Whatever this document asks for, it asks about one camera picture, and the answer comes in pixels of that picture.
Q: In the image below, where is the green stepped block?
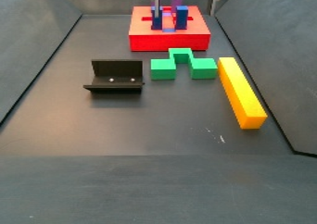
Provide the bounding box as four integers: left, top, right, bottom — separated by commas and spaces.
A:
150, 48, 218, 80

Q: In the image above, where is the purple U block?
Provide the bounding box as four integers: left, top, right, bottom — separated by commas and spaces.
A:
150, 0, 185, 14

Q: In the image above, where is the dark blue U block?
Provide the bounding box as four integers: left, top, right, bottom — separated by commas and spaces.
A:
152, 6, 189, 32

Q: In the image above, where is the red slotted board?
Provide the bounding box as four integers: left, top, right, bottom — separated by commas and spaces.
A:
129, 6, 210, 51

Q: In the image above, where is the long yellow bar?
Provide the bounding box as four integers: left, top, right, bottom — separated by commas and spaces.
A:
218, 57, 268, 130

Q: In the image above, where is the black angle bracket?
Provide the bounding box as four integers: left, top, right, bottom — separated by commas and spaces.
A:
83, 59, 144, 93

